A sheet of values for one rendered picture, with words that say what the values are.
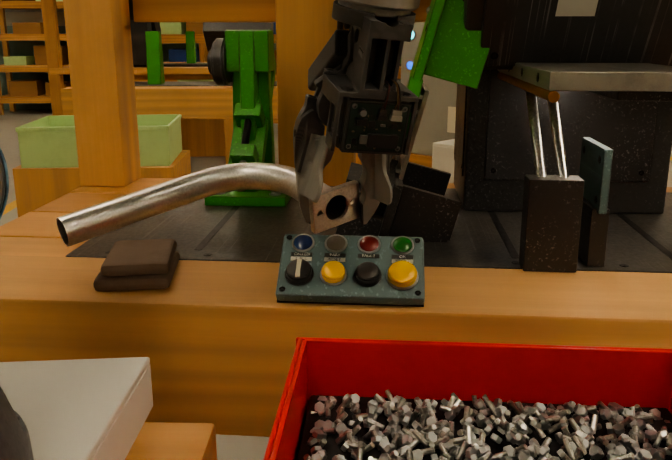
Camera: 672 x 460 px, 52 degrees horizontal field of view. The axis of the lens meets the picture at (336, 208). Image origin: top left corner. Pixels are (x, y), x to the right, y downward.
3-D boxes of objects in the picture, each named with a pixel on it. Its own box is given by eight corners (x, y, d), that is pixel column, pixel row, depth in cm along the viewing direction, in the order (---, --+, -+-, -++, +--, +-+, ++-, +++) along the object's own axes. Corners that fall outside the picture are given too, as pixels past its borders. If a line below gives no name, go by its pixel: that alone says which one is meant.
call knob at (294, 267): (310, 284, 70) (309, 278, 69) (285, 284, 70) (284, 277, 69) (313, 264, 71) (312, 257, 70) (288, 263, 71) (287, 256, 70)
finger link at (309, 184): (289, 238, 63) (323, 146, 60) (278, 210, 68) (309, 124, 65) (320, 245, 64) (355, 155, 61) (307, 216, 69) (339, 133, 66)
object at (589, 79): (717, 104, 66) (722, 72, 65) (546, 103, 67) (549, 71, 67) (600, 78, 104) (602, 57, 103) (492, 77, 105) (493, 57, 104)
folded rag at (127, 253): (169, 290, 73) (168, 264, 73) (92, 293, 73) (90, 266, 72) (180, 260, 83) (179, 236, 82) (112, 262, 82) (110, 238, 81)
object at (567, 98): (665, 215, 103) (695, -23, 95) (460, 211, 106) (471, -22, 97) (625, 188, 121) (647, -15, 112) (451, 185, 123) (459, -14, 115)
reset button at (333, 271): (344, 285, 69) (344, 278, 68) (320, 284, 69) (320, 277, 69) (345, 265, 71) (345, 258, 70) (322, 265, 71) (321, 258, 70)
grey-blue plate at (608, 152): (606, 269, 80) (618, 149, 76) (588, 268, 80) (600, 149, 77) (584, 244, 89) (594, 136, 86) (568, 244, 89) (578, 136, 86)
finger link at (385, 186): (374, 245, 65) (369, 156, 61) (357, 218, 71) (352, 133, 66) (405, 239, 66) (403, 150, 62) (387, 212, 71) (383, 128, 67)
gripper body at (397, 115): (325, 158, 58) (346, 14, 53) (305, 125, 66) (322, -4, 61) (409, 162, 60) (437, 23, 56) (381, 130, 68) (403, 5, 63)
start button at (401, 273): (416, 289, 69) (417, 282, 68) (387, 288, 69) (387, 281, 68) (416, 265, 70) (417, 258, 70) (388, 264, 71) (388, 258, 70)
